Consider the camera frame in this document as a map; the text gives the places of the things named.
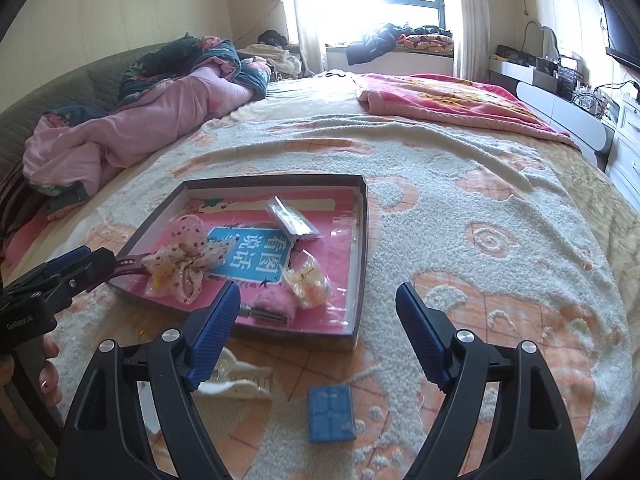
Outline polka dot bow hair tie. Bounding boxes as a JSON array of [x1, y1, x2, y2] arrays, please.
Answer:
[[141, 212, 237, 306]]

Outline dark clothes on sill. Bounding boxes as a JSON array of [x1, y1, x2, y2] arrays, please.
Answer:
[[345, 24, 454, 65]]

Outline left white curtain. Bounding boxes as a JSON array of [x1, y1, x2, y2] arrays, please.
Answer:
[[282, 0, 326, 74]]

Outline white grey low cabinet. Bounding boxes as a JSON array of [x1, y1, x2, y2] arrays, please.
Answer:
[[488, 55, 613, 171]]

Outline clear bag with white card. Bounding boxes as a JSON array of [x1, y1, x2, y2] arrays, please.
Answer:
[[266, 196, 321, 243]]

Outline black wall television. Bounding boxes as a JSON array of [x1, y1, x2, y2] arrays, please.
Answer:
[[598, 0, 639, 70]]

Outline blue booklet in tray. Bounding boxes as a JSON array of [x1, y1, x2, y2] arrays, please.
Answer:
[[208, 226, 292, 284]]

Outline pink fluffy hair clip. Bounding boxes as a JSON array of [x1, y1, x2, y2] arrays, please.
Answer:
[[239, 287, 298, 326]]

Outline dark cardboard tray box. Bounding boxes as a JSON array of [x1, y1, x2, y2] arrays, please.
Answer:
[[119, 174, 368, 351]]

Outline cream orange bedspread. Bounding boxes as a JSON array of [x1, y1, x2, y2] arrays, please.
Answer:
[[2, 76, 639, 479]]

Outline right white curtain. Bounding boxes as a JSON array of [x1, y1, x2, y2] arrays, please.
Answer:
[[454, 0, 490, 81]]

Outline red pink blanket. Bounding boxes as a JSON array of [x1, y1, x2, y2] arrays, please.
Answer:
[[356, 74, 575, 146]]

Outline white curtain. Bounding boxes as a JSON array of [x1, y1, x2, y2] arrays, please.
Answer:
[[282, 0, 326, 74], [454, 0, 490, 81]]

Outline blue small box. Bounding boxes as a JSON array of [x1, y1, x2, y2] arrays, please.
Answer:
[[307, 385, 356, 443]]

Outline pearl clips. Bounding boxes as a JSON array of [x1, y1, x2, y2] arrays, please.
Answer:
[[282, 249, 332, 310]]

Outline white drawer cabinet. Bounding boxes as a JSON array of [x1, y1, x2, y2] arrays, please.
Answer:
[[605, 96, 640, 211]]

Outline grey green headboard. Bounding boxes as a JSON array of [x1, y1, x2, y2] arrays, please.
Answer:
[[0, 44, 163, 178]]

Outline dark floral duvet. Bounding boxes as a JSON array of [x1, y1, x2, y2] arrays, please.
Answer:
[[118, 34, 271, 105]]

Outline cream claw hair clip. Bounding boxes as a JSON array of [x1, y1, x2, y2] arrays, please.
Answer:
[[195, 348, 273, 400]]

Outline left hand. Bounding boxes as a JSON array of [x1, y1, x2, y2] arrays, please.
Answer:
[[1, 336, 62, 413]]

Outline pink quilt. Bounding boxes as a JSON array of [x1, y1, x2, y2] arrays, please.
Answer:
[[23, 64, 256, 196]]

